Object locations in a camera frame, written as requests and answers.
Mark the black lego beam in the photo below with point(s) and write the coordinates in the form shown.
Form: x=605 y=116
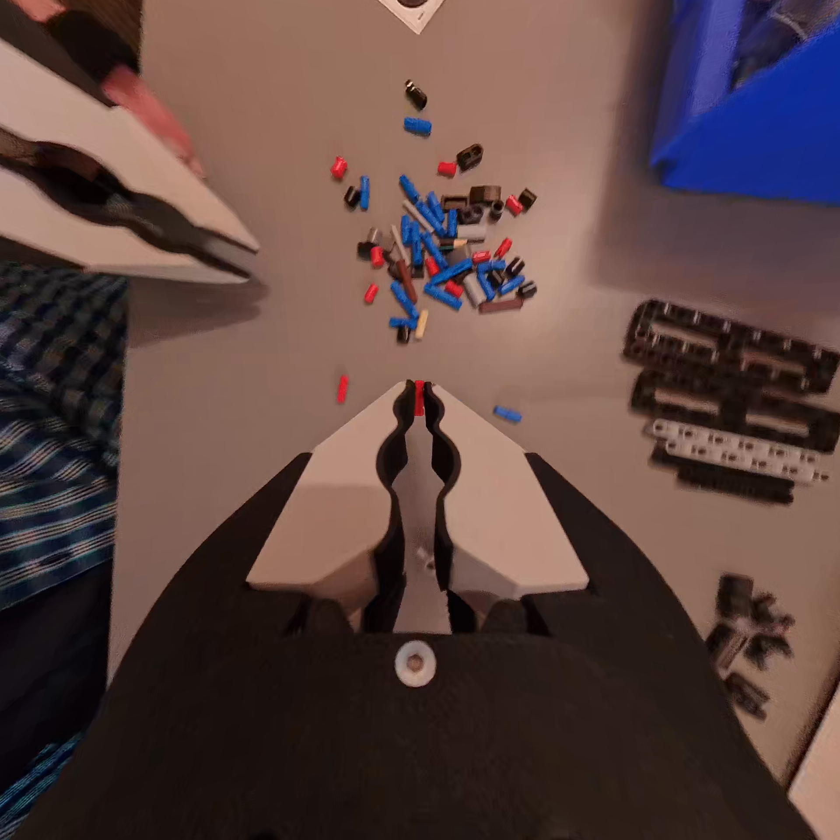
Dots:
x=735 y=484

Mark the black lego frame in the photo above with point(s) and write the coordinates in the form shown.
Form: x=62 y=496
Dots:
x=663 y=394
x=656 y=315

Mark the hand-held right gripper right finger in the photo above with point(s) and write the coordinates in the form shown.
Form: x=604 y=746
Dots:
x=505 y=518

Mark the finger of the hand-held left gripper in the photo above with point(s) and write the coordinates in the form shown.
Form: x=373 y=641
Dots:
x=85 y=124
x=79 y=239

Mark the dark lego connector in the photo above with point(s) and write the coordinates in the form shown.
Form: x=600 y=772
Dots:
x=470 y=156

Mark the blue plastic bin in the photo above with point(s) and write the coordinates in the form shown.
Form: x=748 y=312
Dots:
x=754 y=138

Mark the red lego bush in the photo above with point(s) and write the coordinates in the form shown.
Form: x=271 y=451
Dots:
x=338 y=167
x=447 y=169

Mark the person's left hand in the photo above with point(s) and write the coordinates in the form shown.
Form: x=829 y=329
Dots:
x=148 y=111

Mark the blue lego pin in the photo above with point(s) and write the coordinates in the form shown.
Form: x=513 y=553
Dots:
x=364 y=192
x=417 y=126
x=507 y=413

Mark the red lego axle pin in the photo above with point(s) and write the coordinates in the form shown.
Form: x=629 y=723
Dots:
x=418 y=399

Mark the white sticker sheet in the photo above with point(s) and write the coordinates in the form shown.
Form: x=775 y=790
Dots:
x=413 y=13

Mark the black lego bush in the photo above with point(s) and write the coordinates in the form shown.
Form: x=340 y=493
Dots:
x=352 y=195

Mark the light grey lego beam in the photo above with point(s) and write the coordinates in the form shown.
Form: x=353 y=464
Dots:
x=722 y=446

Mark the long red lego pin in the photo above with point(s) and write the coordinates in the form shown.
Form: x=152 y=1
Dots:
x=342 y=388

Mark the pile of small lego pieces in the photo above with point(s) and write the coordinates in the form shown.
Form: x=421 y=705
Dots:
x=433 y=262

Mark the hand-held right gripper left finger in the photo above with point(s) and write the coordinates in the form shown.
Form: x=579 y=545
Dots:
x=328 y=512

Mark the person's plaid shirt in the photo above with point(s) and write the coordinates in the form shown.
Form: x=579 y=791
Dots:
x=59 y=394

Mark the black lego pin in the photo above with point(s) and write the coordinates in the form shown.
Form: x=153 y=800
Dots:
x=415 y=96

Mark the heap of black lego connectors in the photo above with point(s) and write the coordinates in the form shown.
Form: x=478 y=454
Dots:
x=741 y=630

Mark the person's dark trousers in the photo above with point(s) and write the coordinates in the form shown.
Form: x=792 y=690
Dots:
x=46 y=656

